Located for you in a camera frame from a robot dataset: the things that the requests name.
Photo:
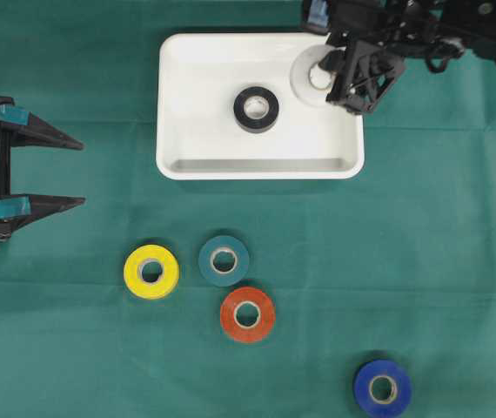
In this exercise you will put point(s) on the white tape roll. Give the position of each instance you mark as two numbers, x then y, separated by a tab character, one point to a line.
309	82

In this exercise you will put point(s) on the yellow tape roll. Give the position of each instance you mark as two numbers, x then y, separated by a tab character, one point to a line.
133	272

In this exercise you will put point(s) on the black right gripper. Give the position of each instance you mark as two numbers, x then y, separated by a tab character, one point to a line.
363	70

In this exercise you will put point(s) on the red tape roll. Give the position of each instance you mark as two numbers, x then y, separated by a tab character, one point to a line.
264	323

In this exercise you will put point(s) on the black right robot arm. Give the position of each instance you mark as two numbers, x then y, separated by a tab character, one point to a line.
464	26

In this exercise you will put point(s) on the green table cloth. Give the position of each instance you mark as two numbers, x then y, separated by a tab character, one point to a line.
398	262

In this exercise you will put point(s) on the blue tape roll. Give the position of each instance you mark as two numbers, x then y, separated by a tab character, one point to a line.
399	399

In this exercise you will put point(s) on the white rectangular plastic tray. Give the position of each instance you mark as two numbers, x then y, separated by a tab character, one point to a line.
198	137

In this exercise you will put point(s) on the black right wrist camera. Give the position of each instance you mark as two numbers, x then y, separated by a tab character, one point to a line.
315	16

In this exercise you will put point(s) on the teal tape roll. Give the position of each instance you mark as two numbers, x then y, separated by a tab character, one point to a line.
223	244

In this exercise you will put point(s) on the black tape roll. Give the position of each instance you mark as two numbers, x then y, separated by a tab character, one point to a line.
256	109

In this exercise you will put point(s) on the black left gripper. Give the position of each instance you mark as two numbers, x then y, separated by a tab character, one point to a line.
19	128

